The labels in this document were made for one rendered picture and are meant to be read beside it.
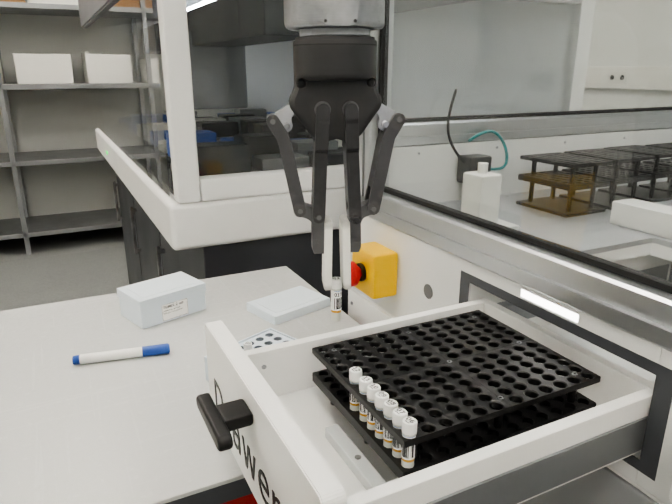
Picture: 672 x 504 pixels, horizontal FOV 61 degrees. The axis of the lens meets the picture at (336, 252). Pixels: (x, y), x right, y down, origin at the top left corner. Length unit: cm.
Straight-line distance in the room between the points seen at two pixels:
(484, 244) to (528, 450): 29
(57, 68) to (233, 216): 309
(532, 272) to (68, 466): 56
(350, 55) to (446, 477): 34
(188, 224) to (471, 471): 93
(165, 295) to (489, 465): 68
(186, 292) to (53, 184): 372
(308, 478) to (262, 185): 97
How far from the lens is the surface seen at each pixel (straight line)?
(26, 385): 91
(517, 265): 68
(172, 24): 123
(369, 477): 52
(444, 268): 78
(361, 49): 51
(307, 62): 51
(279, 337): 87
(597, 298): 61
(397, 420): 48
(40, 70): 426
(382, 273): 87
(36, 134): 466
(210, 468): 68
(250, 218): 130
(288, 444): 42
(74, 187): 472
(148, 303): 100
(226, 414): 49
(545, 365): 61
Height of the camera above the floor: 118
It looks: 18 degrees down
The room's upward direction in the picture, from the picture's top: straight up
